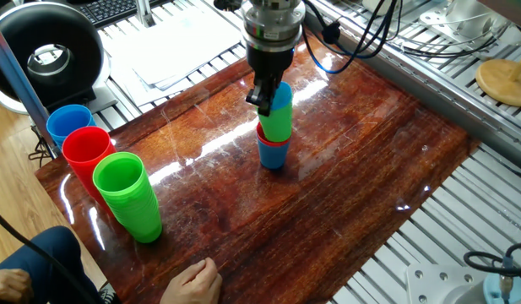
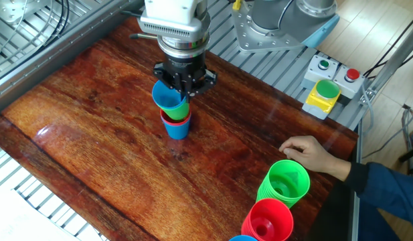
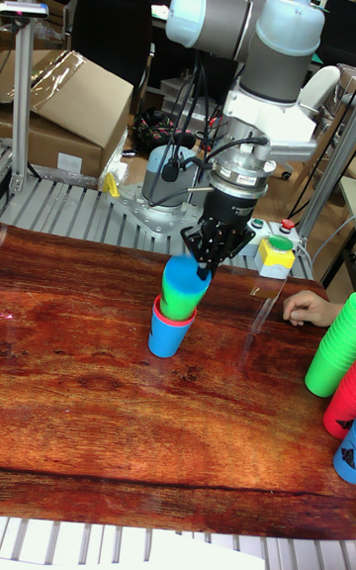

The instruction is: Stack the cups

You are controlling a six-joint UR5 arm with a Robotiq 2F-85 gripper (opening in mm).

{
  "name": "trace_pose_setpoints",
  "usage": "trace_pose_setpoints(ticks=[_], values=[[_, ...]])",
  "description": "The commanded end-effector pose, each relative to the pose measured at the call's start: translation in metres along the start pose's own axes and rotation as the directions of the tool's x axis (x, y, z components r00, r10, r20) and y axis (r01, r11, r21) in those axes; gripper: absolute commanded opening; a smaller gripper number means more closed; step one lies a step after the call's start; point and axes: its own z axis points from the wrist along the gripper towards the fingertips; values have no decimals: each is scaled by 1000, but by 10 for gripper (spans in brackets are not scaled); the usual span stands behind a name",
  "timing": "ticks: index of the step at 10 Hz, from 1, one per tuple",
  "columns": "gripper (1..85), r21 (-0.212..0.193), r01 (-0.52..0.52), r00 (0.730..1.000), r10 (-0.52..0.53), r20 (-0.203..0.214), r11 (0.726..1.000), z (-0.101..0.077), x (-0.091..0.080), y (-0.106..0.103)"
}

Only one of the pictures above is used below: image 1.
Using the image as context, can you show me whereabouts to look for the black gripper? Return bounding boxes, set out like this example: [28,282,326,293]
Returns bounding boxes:
[245,46,295,117]

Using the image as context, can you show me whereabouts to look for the blue plastic cup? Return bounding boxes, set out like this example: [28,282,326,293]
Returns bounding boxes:
[270,81,294,111]
[257,137,290,171]

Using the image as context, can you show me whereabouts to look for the green plastic cup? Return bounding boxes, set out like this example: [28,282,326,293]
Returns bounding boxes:
[258,102,294,144]

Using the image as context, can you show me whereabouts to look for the red plastic cup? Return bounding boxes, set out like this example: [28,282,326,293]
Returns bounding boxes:
[255,122,291,148]

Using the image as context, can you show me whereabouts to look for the green cup stack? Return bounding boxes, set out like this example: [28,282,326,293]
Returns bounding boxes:
[92,151,163,245]

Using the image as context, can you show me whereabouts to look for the red cup stack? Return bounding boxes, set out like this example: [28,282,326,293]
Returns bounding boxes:
[61,126,117,219]

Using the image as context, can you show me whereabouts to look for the blue cup stack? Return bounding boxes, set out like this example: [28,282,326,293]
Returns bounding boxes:
[46,104,97,151]

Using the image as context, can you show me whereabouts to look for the person right hand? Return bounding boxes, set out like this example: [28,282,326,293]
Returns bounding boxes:
[160,257,223,304]

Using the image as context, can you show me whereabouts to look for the person left hand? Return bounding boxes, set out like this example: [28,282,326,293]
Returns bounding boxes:
[0,269,35,304]

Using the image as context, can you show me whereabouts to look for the silver gripper coupling flange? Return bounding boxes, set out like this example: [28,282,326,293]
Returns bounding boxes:
[241,0,307,54]

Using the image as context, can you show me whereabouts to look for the black round foot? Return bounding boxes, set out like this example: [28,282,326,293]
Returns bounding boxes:
[212,0,245,13]

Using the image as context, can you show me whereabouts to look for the white paper sheets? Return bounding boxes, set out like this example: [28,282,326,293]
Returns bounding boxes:
[102,7,244,106]

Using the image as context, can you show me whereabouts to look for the silver spare mounting plate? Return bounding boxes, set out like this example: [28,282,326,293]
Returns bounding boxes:
[419,0,513,41]

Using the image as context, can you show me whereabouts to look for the black keyboard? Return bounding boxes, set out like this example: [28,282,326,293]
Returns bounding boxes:
[76,0,171,30]

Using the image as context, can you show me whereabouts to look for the round wooden stand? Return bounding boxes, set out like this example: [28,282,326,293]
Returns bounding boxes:
[475,45,521,108]

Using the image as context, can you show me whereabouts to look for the person leg blue trousers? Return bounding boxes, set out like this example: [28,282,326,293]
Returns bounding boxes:
[0,225,106,304]

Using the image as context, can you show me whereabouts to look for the dark shoe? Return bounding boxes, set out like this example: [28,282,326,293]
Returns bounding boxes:
[97,281,122,304]

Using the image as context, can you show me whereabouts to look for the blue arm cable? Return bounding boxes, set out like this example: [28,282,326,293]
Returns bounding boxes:
[301,0,399,76]

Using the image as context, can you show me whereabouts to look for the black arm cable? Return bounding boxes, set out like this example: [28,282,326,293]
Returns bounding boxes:
[304,0,403,60]

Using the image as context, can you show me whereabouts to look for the silver stand post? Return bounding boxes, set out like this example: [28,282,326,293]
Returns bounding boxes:
[135,0,156,29]

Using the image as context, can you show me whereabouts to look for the black table cables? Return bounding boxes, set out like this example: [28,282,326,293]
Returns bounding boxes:
[394,0,521,58]

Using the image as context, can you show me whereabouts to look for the grey aluminium table rail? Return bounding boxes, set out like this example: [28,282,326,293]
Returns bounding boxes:
[304,16,521,168]

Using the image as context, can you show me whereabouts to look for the tangled black floor cables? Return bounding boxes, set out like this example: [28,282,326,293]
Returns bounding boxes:
[27,126,55,169]

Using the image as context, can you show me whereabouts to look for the aluminium frame post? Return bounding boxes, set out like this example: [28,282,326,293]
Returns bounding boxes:
[0,16,62,160]

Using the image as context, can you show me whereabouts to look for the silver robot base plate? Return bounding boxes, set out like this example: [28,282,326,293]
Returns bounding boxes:
[405,263,491,304]

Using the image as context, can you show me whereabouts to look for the black ring-shaped fan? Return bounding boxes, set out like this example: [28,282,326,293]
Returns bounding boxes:
[0,2,106,109]

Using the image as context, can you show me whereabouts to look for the black base cable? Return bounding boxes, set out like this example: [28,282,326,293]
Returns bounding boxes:
[463,241,521,304]

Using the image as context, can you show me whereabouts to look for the long black cable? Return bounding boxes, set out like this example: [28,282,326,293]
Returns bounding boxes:
[0,204,96,304]

